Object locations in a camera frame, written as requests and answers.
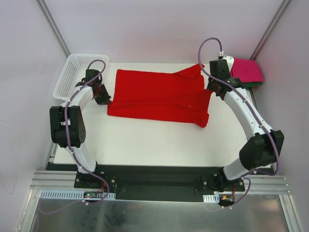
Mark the cable duct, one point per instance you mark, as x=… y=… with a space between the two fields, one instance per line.
x=215 y=198
x=76 y=195

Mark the green folded t-shirt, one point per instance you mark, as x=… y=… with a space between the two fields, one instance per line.
x=252 y=85

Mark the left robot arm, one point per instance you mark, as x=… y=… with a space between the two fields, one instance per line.
x=67 y=123

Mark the red t-shirt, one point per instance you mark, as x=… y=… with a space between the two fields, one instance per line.
x=177 y=97

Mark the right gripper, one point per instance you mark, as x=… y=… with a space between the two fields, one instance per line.
x=213 y=86

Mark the right cable duct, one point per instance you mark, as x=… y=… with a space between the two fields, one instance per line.
x=215 y=198

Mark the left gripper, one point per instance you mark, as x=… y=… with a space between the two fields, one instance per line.
x=103 y=95

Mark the white plastic basket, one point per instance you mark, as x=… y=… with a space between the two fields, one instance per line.
x=72 y=73

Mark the pink folded t-shirt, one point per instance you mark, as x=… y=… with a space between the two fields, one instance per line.
x=248 y=71

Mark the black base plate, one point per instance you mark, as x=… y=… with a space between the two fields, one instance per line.
x=165 y=183

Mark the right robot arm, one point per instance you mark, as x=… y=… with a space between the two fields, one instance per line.
x=263 y=144

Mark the left cable duct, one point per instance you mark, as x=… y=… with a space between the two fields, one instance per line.
x=76 y=195

